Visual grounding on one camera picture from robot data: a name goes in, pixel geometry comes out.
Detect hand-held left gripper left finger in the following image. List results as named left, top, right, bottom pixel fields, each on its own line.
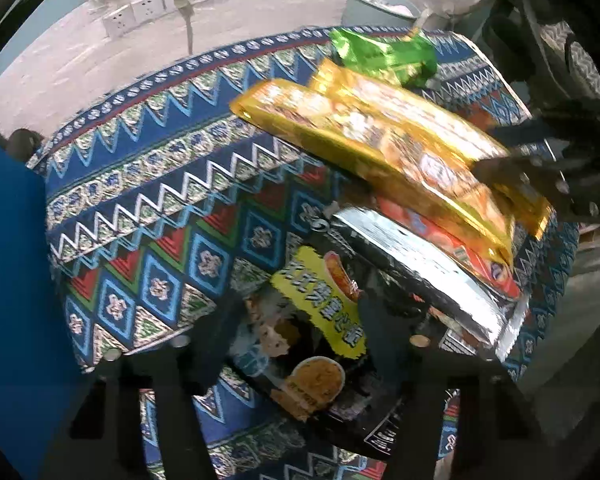
left=45, top=300, right=253, bottom=480

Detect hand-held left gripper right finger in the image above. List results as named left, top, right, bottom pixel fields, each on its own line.
left=357, top=294, right=571, bottom=480

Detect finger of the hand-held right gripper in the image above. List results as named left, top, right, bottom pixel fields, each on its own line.
left=472, top=154, right=573, bottom=203
left=490, top=100, right=600, bottom=143

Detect black snack packet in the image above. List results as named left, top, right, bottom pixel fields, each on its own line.
left=225, top=205, right=526, bottom=463

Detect gold snack packet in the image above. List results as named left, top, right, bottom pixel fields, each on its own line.
left=307, top=57, right=553, bottom=241
left=229, top=79, right=516, bottom=266

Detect red snack packet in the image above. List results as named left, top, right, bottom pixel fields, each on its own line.
left=375, top=195, right=523, bottom=303

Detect green snack packet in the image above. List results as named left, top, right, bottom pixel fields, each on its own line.
left=328, top=27, right=438, bottom=88

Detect cardboard box with blue edges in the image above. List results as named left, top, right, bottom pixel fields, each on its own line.
left=0, top=130, right=96, bottom=461

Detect patterned blue tablecloth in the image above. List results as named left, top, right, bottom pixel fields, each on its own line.
left=27, top=25, right=581, bottom=480

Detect grey waste bin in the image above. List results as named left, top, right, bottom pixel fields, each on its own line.
left=341, top=0, right=423, bottom=28

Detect white plug and cable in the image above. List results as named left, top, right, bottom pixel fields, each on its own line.
left=175, top=0, right=197, bottom=56

